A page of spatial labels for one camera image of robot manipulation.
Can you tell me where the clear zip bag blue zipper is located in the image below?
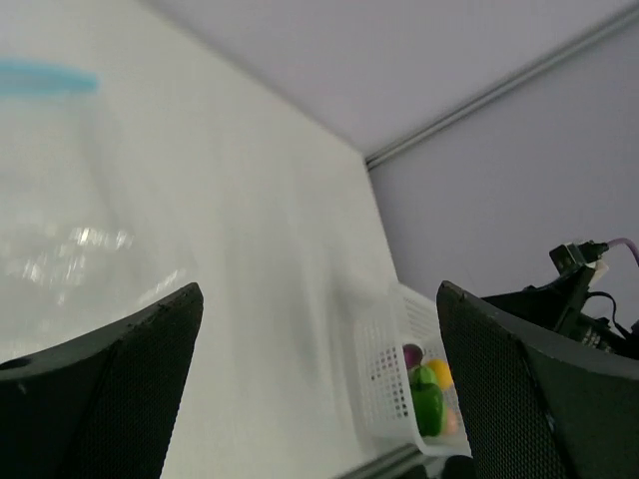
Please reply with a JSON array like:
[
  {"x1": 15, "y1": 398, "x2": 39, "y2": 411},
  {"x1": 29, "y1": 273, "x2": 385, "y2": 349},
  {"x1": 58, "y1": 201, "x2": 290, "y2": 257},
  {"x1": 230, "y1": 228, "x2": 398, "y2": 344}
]
[{"x1": 1, "y1": 59, "x2": 195, "y2": 361}]

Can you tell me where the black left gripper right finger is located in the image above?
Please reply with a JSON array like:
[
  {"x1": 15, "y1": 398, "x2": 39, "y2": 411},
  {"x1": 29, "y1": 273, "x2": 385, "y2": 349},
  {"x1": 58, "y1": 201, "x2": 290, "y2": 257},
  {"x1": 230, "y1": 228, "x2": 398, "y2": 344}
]
[{"x1": 436, "y1": 281, "x2": 638, "y2": 478}]

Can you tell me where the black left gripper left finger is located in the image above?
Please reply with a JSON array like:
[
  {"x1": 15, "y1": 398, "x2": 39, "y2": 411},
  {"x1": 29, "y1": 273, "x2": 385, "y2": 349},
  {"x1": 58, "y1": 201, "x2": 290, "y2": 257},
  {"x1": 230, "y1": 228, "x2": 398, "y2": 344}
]
[{"x1": 1, "y1": 282, "x2": 204, "y2": 478}]

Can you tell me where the purple toy onion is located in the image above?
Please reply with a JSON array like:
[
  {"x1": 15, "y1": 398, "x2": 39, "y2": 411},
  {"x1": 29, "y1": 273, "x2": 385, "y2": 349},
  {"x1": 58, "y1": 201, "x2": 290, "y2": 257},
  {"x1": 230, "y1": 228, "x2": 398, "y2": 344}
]
[{"x1": 402, "y1": 343, "x2": 423, "y2": 371}]

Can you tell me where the white perforated plastic basket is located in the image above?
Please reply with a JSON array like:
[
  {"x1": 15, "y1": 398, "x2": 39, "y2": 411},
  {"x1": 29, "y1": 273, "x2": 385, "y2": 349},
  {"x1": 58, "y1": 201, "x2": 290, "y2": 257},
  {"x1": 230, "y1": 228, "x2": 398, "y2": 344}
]
[{"x1": 353, "y1": 282, "x2": 471, "y2": 456}]

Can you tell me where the yellow toy lemon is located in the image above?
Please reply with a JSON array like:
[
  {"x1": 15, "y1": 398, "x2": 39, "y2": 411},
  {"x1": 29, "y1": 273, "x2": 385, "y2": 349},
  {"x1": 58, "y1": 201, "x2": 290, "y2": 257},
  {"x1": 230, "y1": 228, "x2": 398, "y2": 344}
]
[{"x1": 426, "y1": 359, "x2": 453, "y2": 391}]

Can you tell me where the green toy bell pepper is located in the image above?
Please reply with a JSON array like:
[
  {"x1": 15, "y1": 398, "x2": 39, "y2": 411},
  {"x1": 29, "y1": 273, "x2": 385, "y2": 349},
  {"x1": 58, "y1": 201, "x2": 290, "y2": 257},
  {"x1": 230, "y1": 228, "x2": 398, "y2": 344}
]
[{"x1": 408, "y1": 365, "x2": 445, "y2": 437}]

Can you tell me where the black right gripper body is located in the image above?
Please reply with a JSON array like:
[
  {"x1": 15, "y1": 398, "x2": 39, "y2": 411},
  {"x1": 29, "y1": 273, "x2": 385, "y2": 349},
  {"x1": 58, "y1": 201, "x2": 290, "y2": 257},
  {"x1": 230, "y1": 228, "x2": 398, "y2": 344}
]
[{"x1": 484, "y1": 265, "x2": 638, "y2": 355}]

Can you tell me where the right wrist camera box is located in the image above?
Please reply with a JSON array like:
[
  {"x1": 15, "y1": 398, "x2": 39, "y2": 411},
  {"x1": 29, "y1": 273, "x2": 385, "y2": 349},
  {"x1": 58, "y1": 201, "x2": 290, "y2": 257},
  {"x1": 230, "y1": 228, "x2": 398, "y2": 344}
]
[{"x1": 549, "y1": 240, "x2": 609, "y2": 276}]

